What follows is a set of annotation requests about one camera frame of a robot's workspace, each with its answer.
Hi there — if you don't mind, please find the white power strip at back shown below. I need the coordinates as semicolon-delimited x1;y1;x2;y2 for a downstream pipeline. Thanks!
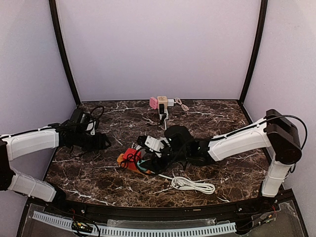
158;108;169;120

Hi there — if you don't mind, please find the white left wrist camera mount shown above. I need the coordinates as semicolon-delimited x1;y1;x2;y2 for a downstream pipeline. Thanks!
86;121;96;135

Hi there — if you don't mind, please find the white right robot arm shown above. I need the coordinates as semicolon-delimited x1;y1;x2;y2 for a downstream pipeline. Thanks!
133;109;306;198

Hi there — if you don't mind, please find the red cube socket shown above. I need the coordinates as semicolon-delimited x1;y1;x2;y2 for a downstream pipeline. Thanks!
124;148;141;164

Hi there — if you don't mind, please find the white usb charger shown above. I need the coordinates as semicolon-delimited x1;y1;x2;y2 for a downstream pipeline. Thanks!
167;99;175;107

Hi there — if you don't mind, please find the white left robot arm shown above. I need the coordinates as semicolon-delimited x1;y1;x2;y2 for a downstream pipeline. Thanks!
0;109;111;203

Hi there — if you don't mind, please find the beige cube socket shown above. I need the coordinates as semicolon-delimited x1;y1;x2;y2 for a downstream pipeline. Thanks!
157;96;168;107

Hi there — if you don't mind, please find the white slotted cable duct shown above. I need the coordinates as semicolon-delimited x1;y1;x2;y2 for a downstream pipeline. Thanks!
32;211;237;237

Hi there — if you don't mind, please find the white power strip cable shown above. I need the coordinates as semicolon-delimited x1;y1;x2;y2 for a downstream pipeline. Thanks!
157;172;216;195

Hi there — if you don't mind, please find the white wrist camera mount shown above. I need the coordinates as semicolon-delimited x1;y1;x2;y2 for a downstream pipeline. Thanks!
86;121;96;135
145;136;165;152

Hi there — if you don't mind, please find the black plug at back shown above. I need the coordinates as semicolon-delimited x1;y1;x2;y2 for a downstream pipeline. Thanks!
158;104;164;115

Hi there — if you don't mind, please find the pink plug adapter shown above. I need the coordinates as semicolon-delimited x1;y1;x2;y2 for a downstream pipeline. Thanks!
149;97;158;110

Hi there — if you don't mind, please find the teal usb charger plug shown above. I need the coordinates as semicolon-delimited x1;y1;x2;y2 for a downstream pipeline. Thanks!
137;160;148;172

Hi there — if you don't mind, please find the orange power strip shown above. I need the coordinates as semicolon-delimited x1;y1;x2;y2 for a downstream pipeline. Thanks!
117;154;142;174

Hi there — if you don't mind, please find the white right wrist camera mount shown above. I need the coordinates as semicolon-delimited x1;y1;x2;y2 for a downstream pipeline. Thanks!
145;136;165;152

